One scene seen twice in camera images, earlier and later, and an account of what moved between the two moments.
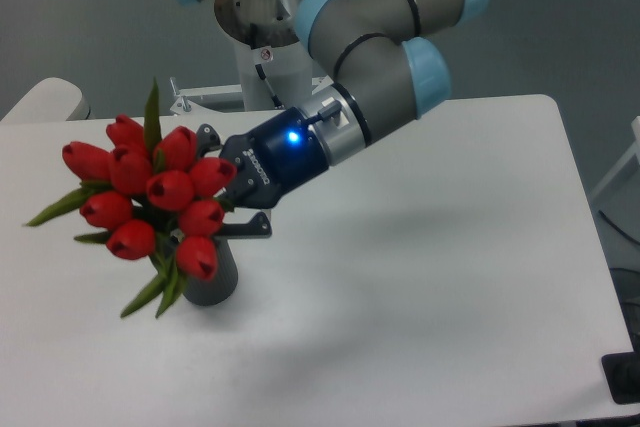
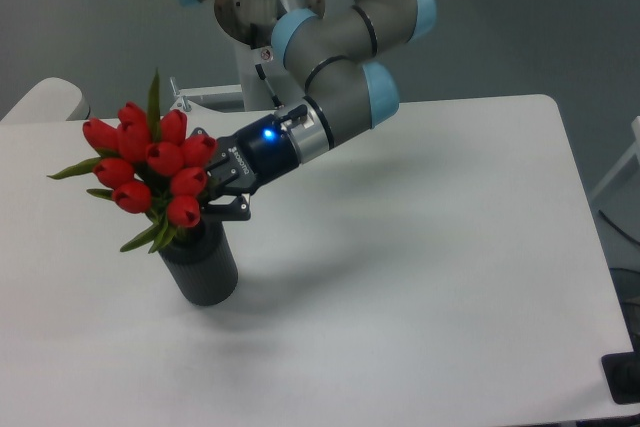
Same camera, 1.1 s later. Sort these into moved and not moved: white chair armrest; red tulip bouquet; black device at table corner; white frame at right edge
Moved: red tulip bouquet
Not moved: white frame at right edge; white chair armrest; black device at table corner
